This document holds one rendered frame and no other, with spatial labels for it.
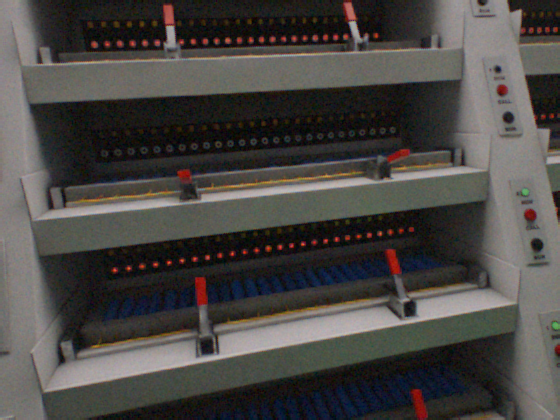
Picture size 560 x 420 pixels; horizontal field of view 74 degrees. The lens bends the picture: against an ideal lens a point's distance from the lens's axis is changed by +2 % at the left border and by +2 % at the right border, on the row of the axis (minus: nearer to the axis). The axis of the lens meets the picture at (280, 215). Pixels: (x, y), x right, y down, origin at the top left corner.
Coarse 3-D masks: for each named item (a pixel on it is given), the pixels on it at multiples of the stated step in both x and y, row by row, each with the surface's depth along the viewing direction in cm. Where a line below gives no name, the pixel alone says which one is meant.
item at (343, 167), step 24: (264, 168) 54; (288, 168) 54; (312, 168) 54; (336, 168) 55; (360, 168) 56; (408, 168) 56; (72, 192) 48; (96, 192) 49; (120, 192) 50; (144, 192) 50; (168, 192) 49
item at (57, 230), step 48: (336, 144) 68; (384, 144) 70; (432, 144) 66; (480, 144) 55; (48, 192) 48; (240, 192) 51; (288, 192) 49; (336, 192) 50; (384, 192) 51; (432, 192) 53; (480, 192) 55; (48, 240) 44; (96, 240) 45; (144, 240) 46
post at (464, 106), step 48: (384, 0) 77; (432, 0) 62; (480, 48) 57; (432, 96) 65; (480, 96) 56; (528, 96) 57; (528, 144) 56; (432, 240) 70; (480, 240) 58; (528, 288) 52; (528, 336) 51; (528, 384) 52
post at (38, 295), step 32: (0, 0) 46; (32, 0) 51; (64, 0) 65; (0, 32) 45; (64, 32) 63; (0, 64) 45; (0, 96) 44; (0, 128) 44; (32, 128) 46; (64, 128) 57; (0, 160) 43; (32, 160) 45; (64, 160) 56; (0, 192) 43; (0, 224) 42; (32, 256) 42; (64, 256) 51; (32, 288) 42; (64, 288) 50; (32, 320) 41; (0, 352) 40; (0, 384) 40; (32, 384) 41; (0, 416) 40; (32, 416) 40
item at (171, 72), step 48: (48, 48) 49; (96, 48) 63; (144, 48) 65; (192, 48) 66; (240, 48) 57; (288, 48) 58; (336, 48) 60; (384, 48) 61; (432, 48) 61; (48, 96) 47; (96, 96) 48; (144, 96) 49; (192, 96) 65
